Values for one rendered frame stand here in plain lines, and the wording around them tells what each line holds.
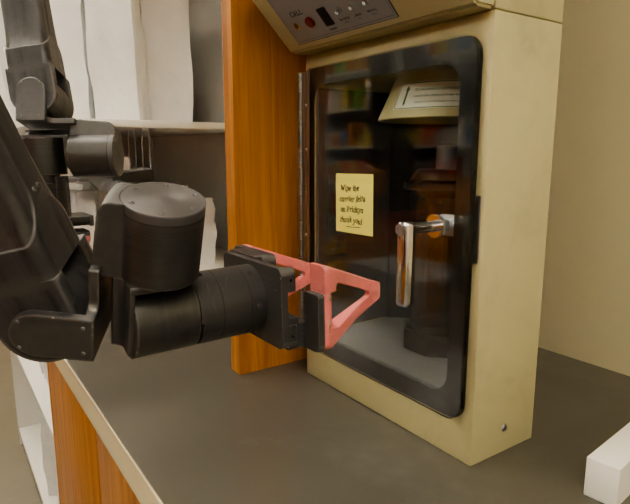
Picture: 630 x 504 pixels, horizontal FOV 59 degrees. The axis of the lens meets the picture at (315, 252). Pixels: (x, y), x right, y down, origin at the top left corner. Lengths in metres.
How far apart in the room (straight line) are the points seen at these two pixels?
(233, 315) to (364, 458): 0.29
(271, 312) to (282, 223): 0.43
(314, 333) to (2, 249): 0.22
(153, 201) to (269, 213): 0.47
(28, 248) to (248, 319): 0.16
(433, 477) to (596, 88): 0.66
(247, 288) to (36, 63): 0.49
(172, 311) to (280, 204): 0.47
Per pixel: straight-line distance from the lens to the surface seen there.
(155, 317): 0.41
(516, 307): 0.65
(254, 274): 0.45
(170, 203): 0.39
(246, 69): 0.83
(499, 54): 0.59
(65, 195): 0.81
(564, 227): 1.04
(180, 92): 1.87
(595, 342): 1.04
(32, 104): 0.80
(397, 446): 0.69
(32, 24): 0.86
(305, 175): 0.80
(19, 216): 0.40
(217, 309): 0.43
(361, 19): 0.67
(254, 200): 0.83
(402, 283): 0.58
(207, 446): 0.70
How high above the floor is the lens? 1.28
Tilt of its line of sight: 10 degrees down
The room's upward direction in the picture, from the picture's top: straight up
